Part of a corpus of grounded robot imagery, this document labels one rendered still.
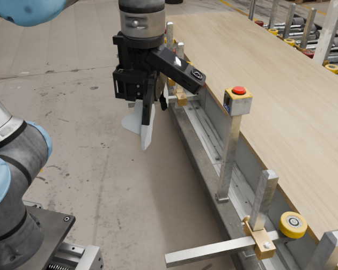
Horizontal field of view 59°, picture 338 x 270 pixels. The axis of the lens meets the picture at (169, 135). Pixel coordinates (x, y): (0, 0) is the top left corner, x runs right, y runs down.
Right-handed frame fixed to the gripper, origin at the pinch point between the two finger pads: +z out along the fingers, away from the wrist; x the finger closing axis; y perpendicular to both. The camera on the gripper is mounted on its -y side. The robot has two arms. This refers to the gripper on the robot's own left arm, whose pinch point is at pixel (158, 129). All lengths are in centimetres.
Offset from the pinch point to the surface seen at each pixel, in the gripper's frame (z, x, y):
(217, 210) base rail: 62, -33, -15
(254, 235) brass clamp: 45, -13, -27
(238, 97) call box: 9.6, -35.8, -15.9
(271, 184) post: 24.0, -14.7, -28.4
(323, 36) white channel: 25, -154, -63
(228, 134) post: 26.0, -37.7, -14.6
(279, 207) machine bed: 58, -38, -39
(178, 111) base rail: 61, -103, 17
